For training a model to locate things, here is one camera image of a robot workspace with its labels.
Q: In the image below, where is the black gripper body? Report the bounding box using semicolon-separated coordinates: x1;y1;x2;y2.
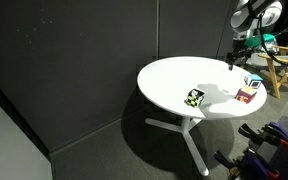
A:
226;48;252;71

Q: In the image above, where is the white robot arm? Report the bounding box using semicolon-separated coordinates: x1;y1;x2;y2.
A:
226;0;283;70

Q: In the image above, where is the blue white number block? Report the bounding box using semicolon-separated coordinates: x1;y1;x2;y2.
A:
244;74;263;89

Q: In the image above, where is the black green checkered block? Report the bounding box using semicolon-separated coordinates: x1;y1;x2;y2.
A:
185;89;205;108

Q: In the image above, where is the wooden armchair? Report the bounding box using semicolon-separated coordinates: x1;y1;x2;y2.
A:
239;45;288;100

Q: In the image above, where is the round white table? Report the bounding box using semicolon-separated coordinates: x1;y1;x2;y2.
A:
137;56;267;176

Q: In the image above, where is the purple orange clamp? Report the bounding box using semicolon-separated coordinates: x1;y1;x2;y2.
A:
263;122;288;147

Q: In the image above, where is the purple black clamp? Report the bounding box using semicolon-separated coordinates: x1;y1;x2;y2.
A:
214;149;280;180

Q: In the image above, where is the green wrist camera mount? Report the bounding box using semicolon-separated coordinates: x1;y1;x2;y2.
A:
244;33;278;49

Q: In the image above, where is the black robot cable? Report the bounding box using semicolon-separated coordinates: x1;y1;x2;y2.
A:
247;0;288;70

